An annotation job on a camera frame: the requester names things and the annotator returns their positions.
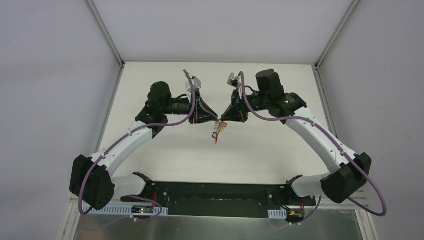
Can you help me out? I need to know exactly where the red handled keyring holder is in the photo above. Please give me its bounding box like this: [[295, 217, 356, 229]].
[[211, 119, 222, 144]]

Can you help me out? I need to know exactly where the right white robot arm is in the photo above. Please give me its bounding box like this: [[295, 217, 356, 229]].
[[221, 69, 372, 205]]

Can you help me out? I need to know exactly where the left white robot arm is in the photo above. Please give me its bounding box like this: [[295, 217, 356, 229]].
[[69, 77, 218, 210]]

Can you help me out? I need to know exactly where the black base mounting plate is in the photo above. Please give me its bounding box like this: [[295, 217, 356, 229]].
[[138, 181, 317, 218]]

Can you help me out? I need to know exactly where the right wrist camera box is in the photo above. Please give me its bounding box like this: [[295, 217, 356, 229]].
[[227, 72, 242, 89]]

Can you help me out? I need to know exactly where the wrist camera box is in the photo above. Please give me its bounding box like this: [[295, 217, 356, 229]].
[[227, 72, 242, 89], [185, 76, 202, 99]]

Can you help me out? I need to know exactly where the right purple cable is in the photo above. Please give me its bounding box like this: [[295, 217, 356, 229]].
[[239, 71, 388, 229]]

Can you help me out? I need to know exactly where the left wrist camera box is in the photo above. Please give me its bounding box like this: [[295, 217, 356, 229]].
[[185, 76, 202, 99]]

